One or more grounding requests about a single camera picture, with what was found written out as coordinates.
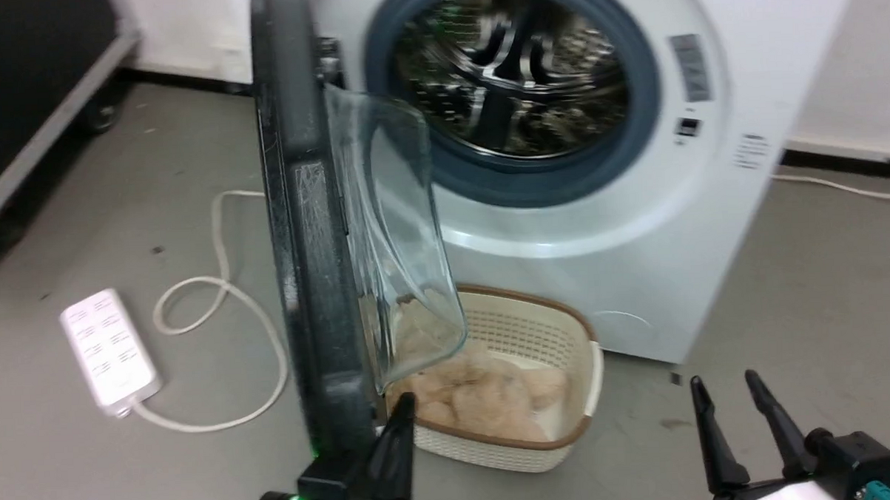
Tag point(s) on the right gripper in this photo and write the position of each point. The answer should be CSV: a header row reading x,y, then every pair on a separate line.
x,y
852,472

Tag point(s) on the white power strip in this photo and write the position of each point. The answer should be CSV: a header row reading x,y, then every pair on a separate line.
x,y
108,350

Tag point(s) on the dark washer door with glass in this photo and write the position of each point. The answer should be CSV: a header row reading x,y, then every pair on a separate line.
x,y
313,284

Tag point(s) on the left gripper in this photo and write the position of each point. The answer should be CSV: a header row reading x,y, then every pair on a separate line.
x,y
327,491

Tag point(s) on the steel washer drum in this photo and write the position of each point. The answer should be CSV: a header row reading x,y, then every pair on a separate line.
x,y
513,70

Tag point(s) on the black wheeled cart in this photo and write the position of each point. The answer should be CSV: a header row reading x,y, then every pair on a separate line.
x,y
24,72

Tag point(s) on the grey-blue rubber door gasket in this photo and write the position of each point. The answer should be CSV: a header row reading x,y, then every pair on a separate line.
x,y
637,147

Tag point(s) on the black door latch socket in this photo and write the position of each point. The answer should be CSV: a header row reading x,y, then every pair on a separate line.
x,y
688,127

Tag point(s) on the grey label sticker on washer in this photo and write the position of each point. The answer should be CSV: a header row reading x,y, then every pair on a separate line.
x,y
690,67

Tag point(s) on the black caster wheel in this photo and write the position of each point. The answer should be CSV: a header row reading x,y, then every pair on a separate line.
x,y
102,110

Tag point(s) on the cream laundry basket brown rim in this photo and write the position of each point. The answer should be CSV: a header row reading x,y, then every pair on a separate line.
x,y
525,328

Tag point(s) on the white front-load washing machine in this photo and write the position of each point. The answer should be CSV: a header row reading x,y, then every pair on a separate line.
x,y
638,273

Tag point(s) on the beige fluffy plush item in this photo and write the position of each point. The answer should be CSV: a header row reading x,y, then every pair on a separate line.
x,y
487,404

